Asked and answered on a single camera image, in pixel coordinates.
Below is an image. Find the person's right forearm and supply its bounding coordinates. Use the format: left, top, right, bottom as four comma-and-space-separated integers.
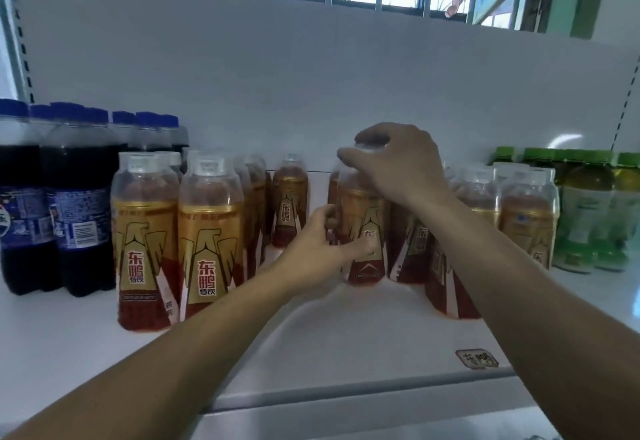
418, 190, 640, 440

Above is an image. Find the person's right hand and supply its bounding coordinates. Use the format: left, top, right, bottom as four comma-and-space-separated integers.
337, 122, 456, 211

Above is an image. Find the grey shelf label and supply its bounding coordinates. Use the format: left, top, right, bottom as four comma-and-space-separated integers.
455, 347, 501, 371

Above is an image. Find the person's left hand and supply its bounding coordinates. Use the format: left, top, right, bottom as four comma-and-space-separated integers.
268, 204, 376, 298

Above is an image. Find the row of green-capped bottles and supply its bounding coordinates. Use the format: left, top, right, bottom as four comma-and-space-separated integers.
489, 146, 640, 275

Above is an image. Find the white metal shelf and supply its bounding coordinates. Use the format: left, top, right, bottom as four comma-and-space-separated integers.
0, 0, 640, 440

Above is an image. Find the row of amber drink bottles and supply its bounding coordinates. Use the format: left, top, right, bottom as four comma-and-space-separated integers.
110, 149, 561, 334

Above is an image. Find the group of blue-capped cola bottles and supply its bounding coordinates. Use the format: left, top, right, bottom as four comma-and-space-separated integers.
0, 98, 191, 299

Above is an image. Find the gold red drink bottle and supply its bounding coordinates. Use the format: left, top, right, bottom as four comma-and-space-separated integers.
334, 140, 393, 287

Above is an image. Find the person's left forearm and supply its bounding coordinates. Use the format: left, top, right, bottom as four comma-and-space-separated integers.
5, 275, 301, 440

